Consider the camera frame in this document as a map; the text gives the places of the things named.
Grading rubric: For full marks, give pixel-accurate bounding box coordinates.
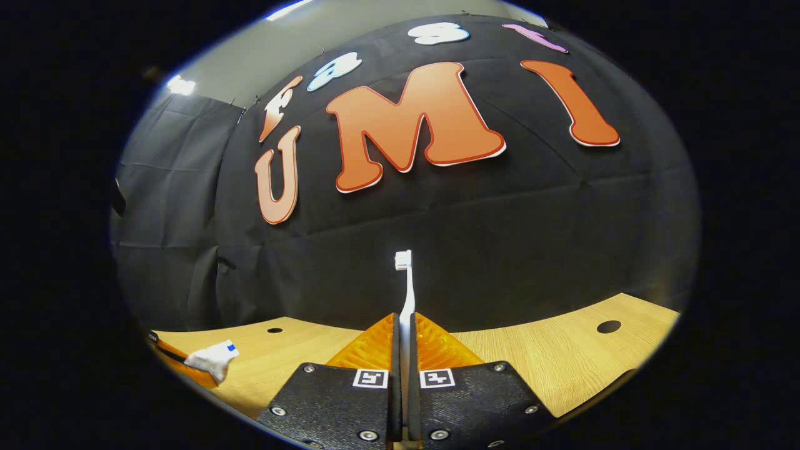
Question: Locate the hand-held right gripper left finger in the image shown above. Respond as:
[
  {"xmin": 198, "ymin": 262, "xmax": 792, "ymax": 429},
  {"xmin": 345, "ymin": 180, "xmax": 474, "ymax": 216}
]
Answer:
[{"xmin": 256, "ymin": 312, "xmax": 404, "ymax": 450}]

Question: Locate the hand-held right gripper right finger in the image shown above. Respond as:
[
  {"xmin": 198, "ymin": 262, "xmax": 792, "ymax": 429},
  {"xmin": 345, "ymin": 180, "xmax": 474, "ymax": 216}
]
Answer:
[{"xmin": 407, "ymin": 311, "xmax": 557, "ymax": 450}]

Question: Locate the white toothpaste tube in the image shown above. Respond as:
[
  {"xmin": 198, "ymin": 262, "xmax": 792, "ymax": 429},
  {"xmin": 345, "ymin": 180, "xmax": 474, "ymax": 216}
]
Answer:
[{"xmin": 184, "ymin": 339, "xmax": 240, "ymax": 385}]

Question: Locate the white toothbrush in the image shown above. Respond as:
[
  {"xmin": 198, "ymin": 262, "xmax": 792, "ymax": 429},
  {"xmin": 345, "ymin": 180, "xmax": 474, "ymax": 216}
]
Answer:
[{"xmin": 394, "ymin": 250, "xmax": 416, "ymax": 441}]

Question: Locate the black backdrop cloth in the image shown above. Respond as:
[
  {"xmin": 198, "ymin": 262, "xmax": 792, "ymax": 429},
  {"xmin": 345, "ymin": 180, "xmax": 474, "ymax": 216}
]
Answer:
[{"xmin": 111, "ymin": 14, "xmax": 701, "ymax": 332}]

